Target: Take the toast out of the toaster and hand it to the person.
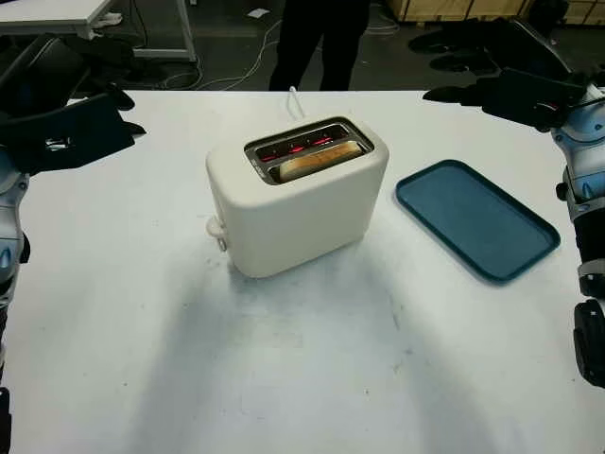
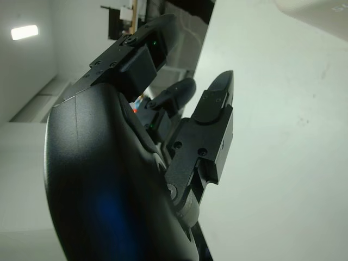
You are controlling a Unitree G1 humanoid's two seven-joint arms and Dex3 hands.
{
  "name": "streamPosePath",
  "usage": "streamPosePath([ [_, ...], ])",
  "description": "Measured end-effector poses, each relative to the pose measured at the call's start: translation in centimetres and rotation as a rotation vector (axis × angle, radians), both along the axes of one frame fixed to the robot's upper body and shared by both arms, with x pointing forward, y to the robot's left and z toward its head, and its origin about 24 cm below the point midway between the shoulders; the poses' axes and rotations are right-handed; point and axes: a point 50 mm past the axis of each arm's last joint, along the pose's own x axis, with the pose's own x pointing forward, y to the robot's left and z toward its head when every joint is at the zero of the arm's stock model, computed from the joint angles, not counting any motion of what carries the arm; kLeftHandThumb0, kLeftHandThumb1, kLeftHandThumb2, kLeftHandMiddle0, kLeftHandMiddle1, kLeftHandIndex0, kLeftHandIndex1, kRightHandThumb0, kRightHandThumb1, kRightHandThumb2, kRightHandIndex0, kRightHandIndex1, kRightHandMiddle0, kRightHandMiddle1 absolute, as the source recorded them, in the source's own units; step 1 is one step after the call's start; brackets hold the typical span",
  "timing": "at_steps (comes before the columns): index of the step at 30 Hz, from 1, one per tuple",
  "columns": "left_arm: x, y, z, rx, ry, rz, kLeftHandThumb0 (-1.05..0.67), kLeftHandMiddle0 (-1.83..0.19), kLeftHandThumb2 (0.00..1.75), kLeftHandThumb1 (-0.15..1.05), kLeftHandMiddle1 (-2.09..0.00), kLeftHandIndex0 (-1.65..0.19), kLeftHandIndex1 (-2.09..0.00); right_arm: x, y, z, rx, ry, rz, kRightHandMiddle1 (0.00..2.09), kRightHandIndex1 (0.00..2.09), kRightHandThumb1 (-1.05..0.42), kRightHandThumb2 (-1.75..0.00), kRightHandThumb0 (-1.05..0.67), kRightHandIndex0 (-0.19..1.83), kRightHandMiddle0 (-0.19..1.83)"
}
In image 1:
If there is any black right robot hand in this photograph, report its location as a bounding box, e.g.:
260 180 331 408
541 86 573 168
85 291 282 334
408 18 578 108

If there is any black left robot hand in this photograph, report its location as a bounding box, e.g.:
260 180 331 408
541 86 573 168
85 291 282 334
0 35 147 138

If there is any browned toast slice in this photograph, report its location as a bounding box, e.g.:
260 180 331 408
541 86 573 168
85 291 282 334
278 140 366 184

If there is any person in black trousers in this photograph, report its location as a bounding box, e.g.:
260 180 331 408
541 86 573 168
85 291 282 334
268 0 370 91

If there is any cream white toaster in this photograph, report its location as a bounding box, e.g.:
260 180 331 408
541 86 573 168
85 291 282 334
204 114 391 279

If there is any white desk with legs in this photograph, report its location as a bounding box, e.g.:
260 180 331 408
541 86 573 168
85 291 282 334
0 0 198 62

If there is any wooden crate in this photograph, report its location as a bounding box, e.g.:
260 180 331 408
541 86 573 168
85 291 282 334
387 0 605 23

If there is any dark blue plastic tray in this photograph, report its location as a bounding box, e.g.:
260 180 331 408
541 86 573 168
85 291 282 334
394 158 562 287

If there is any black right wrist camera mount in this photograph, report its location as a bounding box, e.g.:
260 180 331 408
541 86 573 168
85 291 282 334
481 68 590 134

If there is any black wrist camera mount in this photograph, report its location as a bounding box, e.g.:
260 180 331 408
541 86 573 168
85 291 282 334
0 93 138 176
481 68 590 134

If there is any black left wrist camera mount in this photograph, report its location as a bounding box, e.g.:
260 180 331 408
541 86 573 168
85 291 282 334
0 93 138 176

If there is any white floor cable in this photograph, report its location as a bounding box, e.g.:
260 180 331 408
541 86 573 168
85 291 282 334
155 18 285 91

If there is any white toaster power cable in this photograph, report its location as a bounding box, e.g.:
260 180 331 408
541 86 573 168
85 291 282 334
285 87 306 122

